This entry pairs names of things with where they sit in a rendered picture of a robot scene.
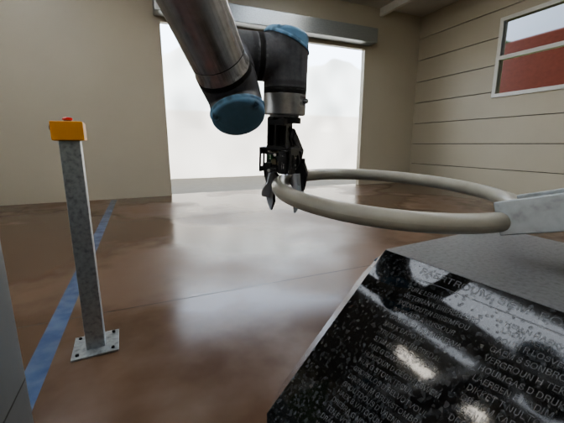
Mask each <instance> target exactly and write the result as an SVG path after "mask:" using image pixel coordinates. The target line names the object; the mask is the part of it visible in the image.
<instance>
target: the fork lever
mask: <svg viewBox="0 0 564 423"><path fill-rule="evenodd" d="M493 206H494V210H495V212H502V213H504V214H506V215H507V216H508V217H509V219H510V221H511V223H510V227H509V229H508V230H506V231H504V232H500V233H499V235H500V236H504V235H518V234H531V233H543V232H564V188H561V189H555V190H549V191H538V192H532V193H526V194H520V195H517V199H513V200H507V201H496V202H494V203H493Z"/></svg>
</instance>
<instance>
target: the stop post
mask: <svg viewBox="0 0 564 423"><path fill-rule="evenodd" d="M49 124H50V137H51V139H52V140H54V141H58V143H59V150H60V161H61V167H62V174H63V180H64V186H65V198H66V204H67V211H68V217H69V223H70V235H71V241H72V247H73V254H74V260H75V266H76V278H77V284H78V290H79V296H80V303H81V314H82V320H83V326H84V333H85V336H84V337H78V338H76V340H75V344H74V347H73V352H72V355H71V359H70V362H71V363H72V362H75V361H79V360H82V359H86V358H93V357H96V356H100V355H103V354H107V353H113V352H116V351H119V329H115V330H111V331H107V332H105V326H104V319H103V312H102V299H101V291H100V285H99V278H98V271H97V258H96V250H95V243H94V237H93V230H92V223H91V210H90V202H89V196H88V189H87V182H86V169H85V161H84V154H83V148H82V141H87V137H86V125H85V124H84V123H83V122H77V121H71V120H64V121H49Z"/></svg>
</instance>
